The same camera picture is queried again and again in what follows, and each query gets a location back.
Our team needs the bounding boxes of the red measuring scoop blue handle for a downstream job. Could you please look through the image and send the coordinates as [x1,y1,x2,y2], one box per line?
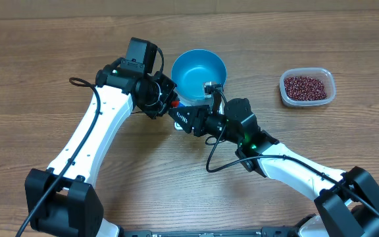
[171,101,184,108]

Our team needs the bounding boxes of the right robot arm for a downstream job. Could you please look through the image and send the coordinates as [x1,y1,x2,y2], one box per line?
[168,99,379,236]

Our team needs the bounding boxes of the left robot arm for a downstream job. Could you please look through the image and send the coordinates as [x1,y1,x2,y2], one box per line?
[16,58,178,236]

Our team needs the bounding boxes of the white digital kitchen scale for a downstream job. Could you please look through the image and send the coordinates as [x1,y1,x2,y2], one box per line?
[172,95,225,130]

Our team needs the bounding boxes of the blue metal bowl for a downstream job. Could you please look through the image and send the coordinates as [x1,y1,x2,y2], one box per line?
[171,49,228,104]

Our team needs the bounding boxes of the red adzuki beans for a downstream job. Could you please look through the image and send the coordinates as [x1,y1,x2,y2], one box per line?
[284,76,327,101]

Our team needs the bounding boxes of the clear plastic bean container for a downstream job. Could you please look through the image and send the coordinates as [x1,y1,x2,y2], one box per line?
[279,67,336,107]

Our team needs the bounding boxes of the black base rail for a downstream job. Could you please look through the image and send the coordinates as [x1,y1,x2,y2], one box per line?
[118,226,300,237]

